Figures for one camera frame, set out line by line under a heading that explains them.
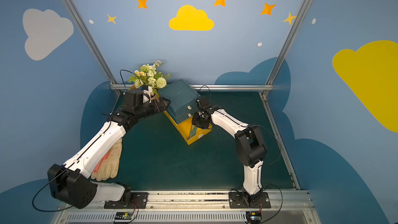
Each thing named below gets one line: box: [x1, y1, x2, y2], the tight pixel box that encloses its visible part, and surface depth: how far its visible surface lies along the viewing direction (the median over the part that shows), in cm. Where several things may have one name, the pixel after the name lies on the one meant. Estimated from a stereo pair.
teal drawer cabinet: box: [157, 78, 202, 125], surface depth 93 cm
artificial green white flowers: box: [127, 60, 172, 97], surface depth 91 cm
